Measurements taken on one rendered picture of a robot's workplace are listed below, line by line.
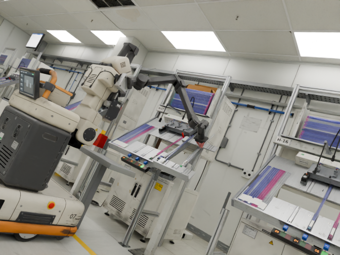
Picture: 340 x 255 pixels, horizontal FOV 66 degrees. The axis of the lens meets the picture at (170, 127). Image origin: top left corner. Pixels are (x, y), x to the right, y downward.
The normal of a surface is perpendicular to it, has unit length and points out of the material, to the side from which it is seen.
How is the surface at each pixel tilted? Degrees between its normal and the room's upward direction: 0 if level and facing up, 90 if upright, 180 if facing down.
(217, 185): 89
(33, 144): 90
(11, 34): 90
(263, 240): 90
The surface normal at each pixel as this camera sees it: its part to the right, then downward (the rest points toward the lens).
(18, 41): 0.74, 0.24
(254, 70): -0.54, -0.36
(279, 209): -0.09, -0.90
